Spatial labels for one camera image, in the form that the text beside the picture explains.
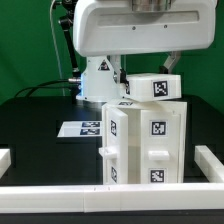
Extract white cabinet top block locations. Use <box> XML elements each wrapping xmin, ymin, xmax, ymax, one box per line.
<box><xmin>124</xmin><ymin>74</ymin><xmax>181</xmax><ymax>102</ymax></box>

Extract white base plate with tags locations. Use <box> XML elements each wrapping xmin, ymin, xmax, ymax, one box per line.
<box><xmin>58</xmin><ymin>121</ymin><xmax>102</xmax><ymax>137</ymax></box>

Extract grey cable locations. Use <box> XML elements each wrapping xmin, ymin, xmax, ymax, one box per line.
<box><xmin>49</xmin><ymin>0</ymin><xmax>66</xmax><ymax>98</ymax></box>

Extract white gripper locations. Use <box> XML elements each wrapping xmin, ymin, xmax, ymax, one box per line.
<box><xmin>73</xmin><ymin>0</ymin><xmax>217</xmax><ymax>89</ymax></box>

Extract white cabinet body box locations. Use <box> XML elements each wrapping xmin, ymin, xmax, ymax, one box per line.
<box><xmin>99</xmin><ymin>100</ymin><xmax>187</xmax><ymax>184</ymax></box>

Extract black cables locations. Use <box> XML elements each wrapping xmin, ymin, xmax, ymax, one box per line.
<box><xmin>13</xmin><ymin>78</ymin><xmax>83</xmax><ymax>98</ymax></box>

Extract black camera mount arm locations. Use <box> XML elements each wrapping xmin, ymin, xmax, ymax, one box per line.
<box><xmin>54</xmin><ymin>0</ymin><xmax>81</xmax><ymax>78</ymax></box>

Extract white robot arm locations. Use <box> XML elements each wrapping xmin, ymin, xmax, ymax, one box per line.
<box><xmin>73</xmin><ymin>0</ymin><xmax>217</xmax><ymax>102</ymax></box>

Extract white U-shaped obstacle fence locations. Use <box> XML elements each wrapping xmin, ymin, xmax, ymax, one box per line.
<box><xmin>0</xmin><ymin>147</ymin><xmax>224</xmax><ymax>214</ymax></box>

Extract white cabinet door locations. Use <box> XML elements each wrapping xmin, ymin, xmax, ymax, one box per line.
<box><xmin>99</xmin><ymin>108</ymin><xmax>128</xmax><ymax>184</ymax></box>
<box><xmin>140</xmin><ymin>110</ymin><xmax>181</xmax><ymax>184</ymax></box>

